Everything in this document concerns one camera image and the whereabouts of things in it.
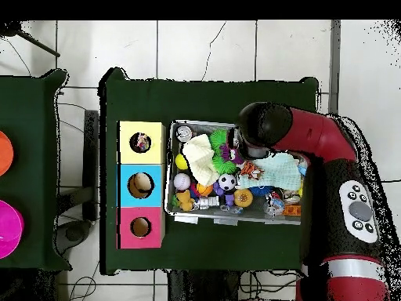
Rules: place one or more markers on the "orange textured ball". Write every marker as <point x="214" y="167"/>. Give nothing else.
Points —
<point x="243" y="197"/>

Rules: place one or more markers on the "pale yellow cloth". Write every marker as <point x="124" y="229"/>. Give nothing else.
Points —
<point x="200" y="157"/>

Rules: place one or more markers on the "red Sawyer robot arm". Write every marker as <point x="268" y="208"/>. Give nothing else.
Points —
<point x="313" y="135"/>

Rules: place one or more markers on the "black tripod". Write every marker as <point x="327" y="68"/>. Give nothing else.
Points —
<point x="9" y="28"/>

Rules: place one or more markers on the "orange disc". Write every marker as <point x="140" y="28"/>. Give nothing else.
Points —
<point x="4" y="153"/>

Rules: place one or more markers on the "mint green cloth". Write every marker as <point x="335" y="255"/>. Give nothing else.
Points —
<point x="281" y="172"/>

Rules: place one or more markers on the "dark green table cloth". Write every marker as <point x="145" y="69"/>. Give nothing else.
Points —
<point x="207" y="100"/>

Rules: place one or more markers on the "silver drink can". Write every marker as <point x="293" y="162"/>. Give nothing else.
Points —
<point x="183" y="133"/>

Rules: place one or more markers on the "dark green side table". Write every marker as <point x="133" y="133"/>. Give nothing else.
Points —
<point x="34" y="125"/>

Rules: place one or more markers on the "small orange basketball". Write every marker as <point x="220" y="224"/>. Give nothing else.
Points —
<point x="204" y="189"/>

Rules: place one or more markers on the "orange bear plush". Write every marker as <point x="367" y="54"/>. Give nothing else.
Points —
<point x="185" y="200"/>

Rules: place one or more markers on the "clear mesh bin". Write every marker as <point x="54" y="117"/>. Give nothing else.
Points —
<point x="188" y="216"/>

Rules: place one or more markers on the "white ball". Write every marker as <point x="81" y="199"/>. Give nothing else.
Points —
<point x="182" y="181"/>

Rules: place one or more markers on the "pink disc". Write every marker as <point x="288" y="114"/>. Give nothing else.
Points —
<point x="9" y="229"/>

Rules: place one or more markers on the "small green spiky ball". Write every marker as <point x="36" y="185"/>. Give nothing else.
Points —
<point x="223" y="165"/>

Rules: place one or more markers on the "small soccer ball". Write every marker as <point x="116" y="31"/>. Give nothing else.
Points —
<point x="227" y="182"/>

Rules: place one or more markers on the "yellow smiley ball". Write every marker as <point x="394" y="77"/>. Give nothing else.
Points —
<point x="181" y="162"/>

